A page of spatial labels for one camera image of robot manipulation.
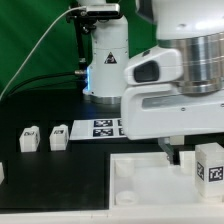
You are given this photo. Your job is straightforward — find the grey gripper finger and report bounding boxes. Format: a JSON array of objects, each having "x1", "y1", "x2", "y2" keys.
[{"x1": 158, "y1": 137, "x2": 174, "y2": 164}]

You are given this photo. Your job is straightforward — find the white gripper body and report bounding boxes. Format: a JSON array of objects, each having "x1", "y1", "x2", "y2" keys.
[{"x1": 121, "y1": 84, "x2": 224, "y2": 140}]

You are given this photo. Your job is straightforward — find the white square tabletop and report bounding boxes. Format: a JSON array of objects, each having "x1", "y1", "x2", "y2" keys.
[{"x1": 109, "y1": 151, "x2": 224, "y2": 208}]

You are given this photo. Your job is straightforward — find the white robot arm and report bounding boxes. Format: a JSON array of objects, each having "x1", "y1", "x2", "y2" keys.
[{"x1": 79, "y1": 0, "x2": 224, "y2": 141}]

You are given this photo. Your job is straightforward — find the white marker sheet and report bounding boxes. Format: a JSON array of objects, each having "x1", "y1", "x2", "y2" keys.
[{"x1": 70, "y1": 118, "x2": 124, "y2": 140}]

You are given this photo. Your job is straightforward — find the white block at left edge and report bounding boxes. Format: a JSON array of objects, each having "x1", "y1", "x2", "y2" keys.
[{"x1": 0, "y1": 162, "x2": 4, "y2": 185}]

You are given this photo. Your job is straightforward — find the black cable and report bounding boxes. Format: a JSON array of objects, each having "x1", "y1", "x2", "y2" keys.
[{"x1": 5, "y1": 71, "x2": 88, "y2": 98}]

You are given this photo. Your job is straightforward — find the black camera on stand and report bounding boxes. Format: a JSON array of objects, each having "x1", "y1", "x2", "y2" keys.
[{"x1": 66, "y1": 3, "x2": 121, "y2": 23}]

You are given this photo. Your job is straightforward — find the white cable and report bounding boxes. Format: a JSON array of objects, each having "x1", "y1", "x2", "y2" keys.
[{"x1": 0, "y1": 5, "x2": 88, "y2": 101}]

